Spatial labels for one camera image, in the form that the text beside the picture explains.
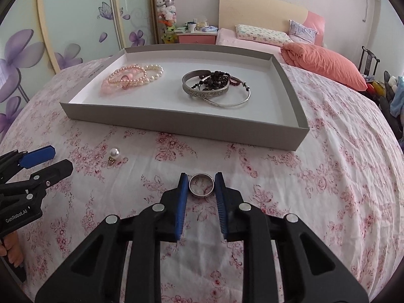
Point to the thin silver bangle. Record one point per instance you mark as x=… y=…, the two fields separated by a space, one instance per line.
x=233 y=103

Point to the floral print pillow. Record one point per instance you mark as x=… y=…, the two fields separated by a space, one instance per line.
x=262 y=34

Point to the coral pink duvet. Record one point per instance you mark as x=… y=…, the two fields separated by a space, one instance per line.
x=322 y=60

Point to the dark wooden chair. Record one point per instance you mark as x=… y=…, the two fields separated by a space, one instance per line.
x=367 y=63

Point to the flower print wardrobe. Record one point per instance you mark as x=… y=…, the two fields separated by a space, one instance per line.
x=79 y=12

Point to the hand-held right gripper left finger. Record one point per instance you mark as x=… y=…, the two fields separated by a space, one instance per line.
x=181 y=210

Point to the pearl earring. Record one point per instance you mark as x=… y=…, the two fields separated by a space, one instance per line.
x=115 y=153

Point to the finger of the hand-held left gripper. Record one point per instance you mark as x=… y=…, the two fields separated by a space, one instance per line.
x=53 y=172
x=38 y=156

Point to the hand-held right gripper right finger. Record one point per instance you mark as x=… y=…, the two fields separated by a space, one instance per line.
x=221 y=210

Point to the lavender pillow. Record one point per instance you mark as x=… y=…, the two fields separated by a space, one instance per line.
x=303 y=31

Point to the blue white cloth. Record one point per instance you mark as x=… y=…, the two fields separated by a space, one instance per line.
x=210 y=29

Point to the blue garment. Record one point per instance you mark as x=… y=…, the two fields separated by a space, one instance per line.
x=398 y=101

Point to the beige pink headboard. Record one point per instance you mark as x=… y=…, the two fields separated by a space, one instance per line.
x=252 y=9

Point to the wide silver cuff bangle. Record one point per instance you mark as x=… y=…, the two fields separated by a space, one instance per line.
x=202 y=94

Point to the grey cardboard tray box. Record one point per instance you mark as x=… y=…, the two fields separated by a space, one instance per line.
x=157 y=121

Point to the clear tube of plush toys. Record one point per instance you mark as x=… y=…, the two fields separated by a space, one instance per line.
x=165 y=6

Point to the white mug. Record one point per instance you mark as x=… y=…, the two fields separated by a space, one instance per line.
x=192 y=27

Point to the person's left hand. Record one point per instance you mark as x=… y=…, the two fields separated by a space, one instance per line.
x=12 y=252

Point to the pink nightstand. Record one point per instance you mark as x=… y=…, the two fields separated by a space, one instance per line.
x=195 y=39

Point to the green yellow plush toy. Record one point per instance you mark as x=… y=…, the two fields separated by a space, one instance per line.
x=169 y=36

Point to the pink floral cloth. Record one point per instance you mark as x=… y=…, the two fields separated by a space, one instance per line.
x=315 y=195

